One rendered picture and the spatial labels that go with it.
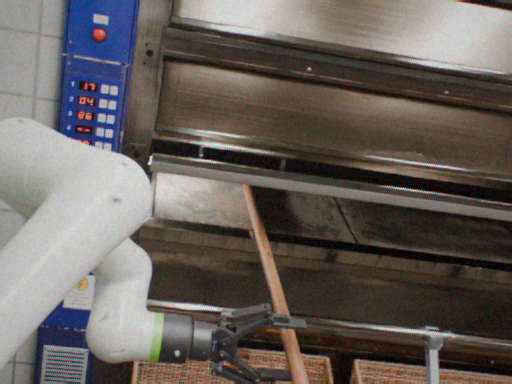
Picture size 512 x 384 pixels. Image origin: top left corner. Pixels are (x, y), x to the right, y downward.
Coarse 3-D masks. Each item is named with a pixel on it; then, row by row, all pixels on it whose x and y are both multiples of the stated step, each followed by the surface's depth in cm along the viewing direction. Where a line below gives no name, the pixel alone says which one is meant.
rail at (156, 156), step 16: (160, 160) 167; (176, 160) 167; (192, 160) 168; (208, 160) 169; (272, 176) 171; (288, 176) 171; (304, 176) 172; (320, 176) 173; (384, 192) 175; (400, 192) 176; (416, 192) 176; (432, 192) 177; (496, 208) 180
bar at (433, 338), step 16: (160, 304) 155; (176, 304) 156; (192, 304) 157; (208, 304) 158; (320, 320) 161; (336, 320) 162; (352, 320) 163; (384, 336) 164; (400, 336) 164; (416, 336) 165; (432, 336) 164; (448, 336) 166; (464, 336) 167; (480, 336) 168; (496, 336) 169; (432, 352) 165; (432, 368) 164
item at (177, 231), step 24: (168, 240) 191; (192, 240) 191; (216, 240) 192; (240, 240) 193; (288, 240) 196; (312, 240) 199; (360, 264) 199; (384, 264) 200; (408, 264) 201; (432, 264) 201; (456, 264) 202; (480, 264) 206; (504, 264) 209
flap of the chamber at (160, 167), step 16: (224, 160) 183; (240, 160) 187; (192, 176) 169; (208, 176) 169; (224, 176) 169; (240, 176) 170; (256, 176) 170; (336, 176) 188; (352, 176) 192; (304, 192) 173; (320, 192) 173; (336, 192) 174; (352, 192) 174; (368, 192) 175; (448, 192) 193; (464, 192) 197; (416, 208) 177; (432, 208) 178; (448, 208) 178; (464, 208) 179; (480, 208) 179
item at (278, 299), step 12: (252, 192) 216; (252, 204) 208; (252, 216) 201; (264, 240) 186; (264, 252) 180; (264, 264) 175; (276, 276) 169; (276, 288) 164; (276, 300) 159; (276, 312) 156; (288, 312) 156; (288, 336) 146; (288, 348) 143; (288, 360) 140; (300, 360) 139; (300, 372) 135
